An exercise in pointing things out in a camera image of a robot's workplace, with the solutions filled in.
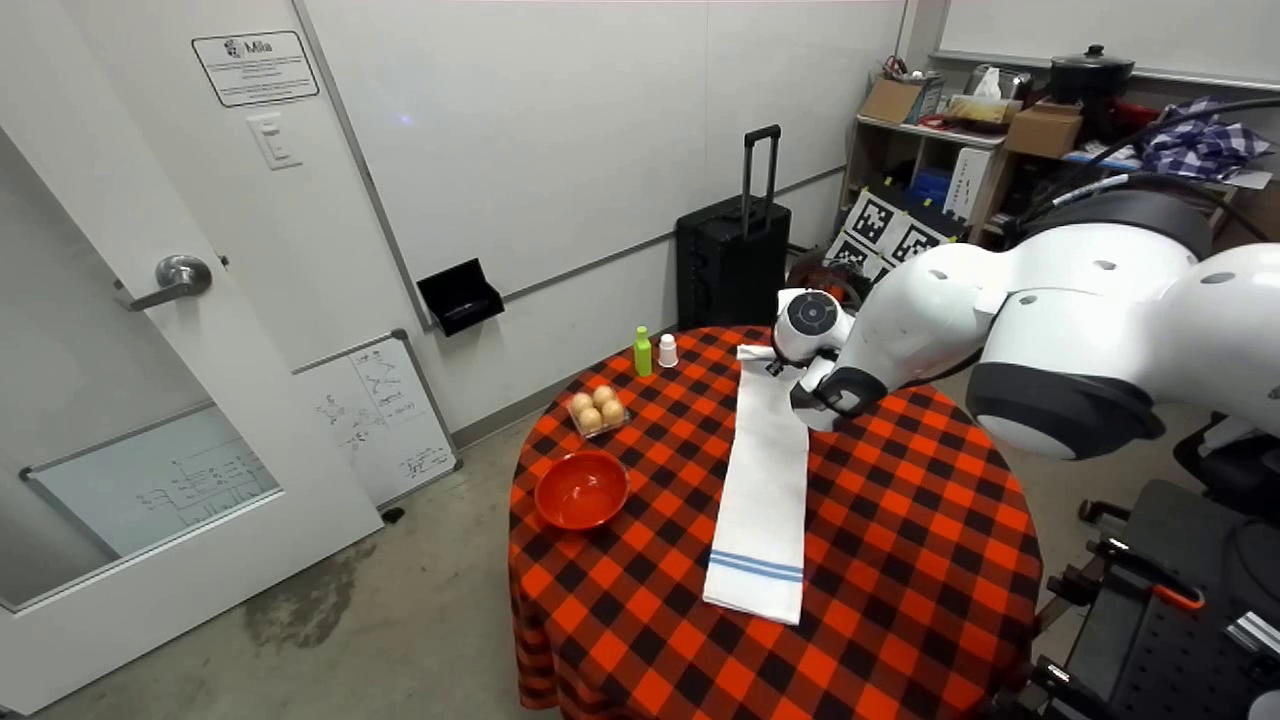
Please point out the white towel with blue stripes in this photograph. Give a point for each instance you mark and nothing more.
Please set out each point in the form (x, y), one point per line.
(758, 542)

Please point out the orange black plaid tablecloth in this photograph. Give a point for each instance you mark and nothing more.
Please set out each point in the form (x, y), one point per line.
(681, 547)

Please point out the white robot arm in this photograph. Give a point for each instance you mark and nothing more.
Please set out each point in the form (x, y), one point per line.
(1073, 339)

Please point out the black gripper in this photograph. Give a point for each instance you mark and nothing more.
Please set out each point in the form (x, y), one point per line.
(833, 394)

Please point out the green bottle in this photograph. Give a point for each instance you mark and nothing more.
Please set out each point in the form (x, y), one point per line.
(641, 349)

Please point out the white door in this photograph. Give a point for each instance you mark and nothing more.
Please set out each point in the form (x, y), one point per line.
(159, 467)

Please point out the black wall box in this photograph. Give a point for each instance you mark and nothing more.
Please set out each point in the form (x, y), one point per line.
(460, 296)

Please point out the black suitcase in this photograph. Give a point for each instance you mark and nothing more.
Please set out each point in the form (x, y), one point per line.
(729, 261)

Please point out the fiducial marker board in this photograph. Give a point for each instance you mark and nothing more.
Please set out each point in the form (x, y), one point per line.
(879, 239)

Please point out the small whiteboard on floor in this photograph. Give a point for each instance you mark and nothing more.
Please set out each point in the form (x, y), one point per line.
(381, 417)

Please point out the white small bottle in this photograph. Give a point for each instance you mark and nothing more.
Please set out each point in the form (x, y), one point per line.
(668, 349)

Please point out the black perforated mounting board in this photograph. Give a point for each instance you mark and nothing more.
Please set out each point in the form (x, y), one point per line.
(1141, 658)

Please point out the black orange clamp near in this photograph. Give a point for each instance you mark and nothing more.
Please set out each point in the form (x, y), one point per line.
(1108, 555)

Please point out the white wall sign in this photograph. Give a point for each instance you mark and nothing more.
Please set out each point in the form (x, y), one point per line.
(258, 65)

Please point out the wooden storage shelf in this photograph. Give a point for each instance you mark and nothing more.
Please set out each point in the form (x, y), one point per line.
(1000, 169)

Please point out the silver door handle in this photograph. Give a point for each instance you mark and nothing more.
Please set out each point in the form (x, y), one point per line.
(179, 278)

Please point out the red bowl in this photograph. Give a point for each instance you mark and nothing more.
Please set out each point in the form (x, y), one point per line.
(582, 491)

